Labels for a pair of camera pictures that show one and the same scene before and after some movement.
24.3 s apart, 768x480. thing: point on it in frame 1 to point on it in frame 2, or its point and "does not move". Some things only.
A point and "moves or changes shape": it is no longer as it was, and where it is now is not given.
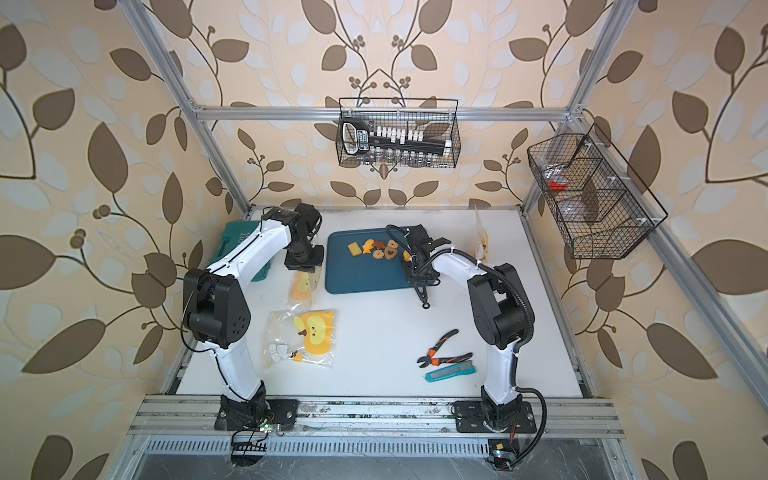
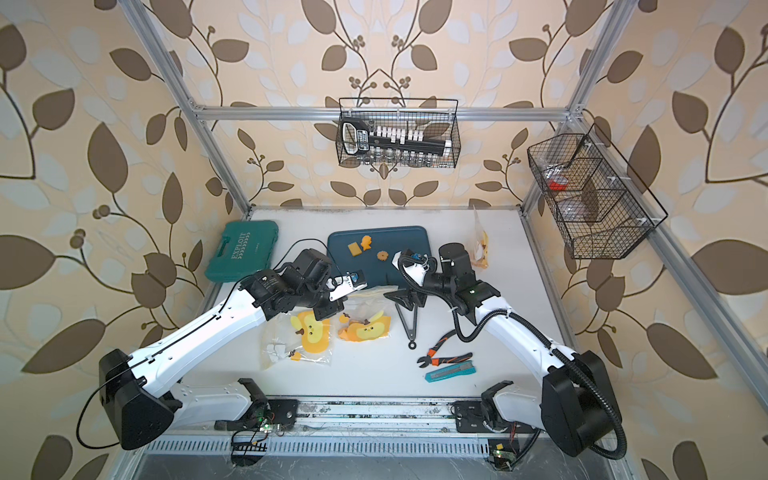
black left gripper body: x=304 y=257 to x=323 y=308
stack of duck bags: x=308 y=336 does not move
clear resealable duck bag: x=481 y=238 does not move
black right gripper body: x=408 y=266 to x=440 y=282
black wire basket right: x=600 y=205 does not move
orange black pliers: x=428 y=360 does not move
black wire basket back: x=398 y=133 does not move
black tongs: x=424 y=273 moves or changes shape
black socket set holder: x=357 y=139 does not move
